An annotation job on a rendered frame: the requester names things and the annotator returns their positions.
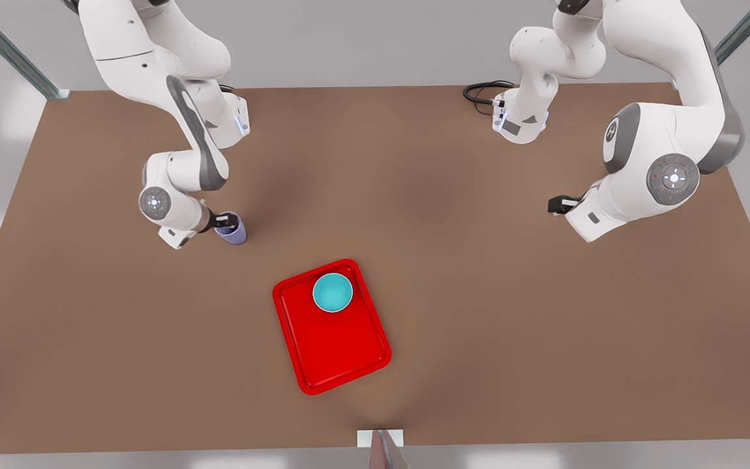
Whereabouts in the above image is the lavender cup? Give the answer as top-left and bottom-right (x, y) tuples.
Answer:
(214, 212), (247, 246)

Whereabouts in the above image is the teal bowl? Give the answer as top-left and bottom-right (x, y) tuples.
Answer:
(312, 273), (354, 313)

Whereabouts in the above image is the red tray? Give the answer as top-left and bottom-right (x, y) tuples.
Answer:
(272, 259), (393, 396)

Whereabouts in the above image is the black cable loop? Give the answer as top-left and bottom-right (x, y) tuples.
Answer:
(463, 81), (516, 117)

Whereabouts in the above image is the silver frame post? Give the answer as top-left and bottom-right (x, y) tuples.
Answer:
(0, 0), (72, 101)
(671, 0), (750, 91)
(357, 429), (410, 469)

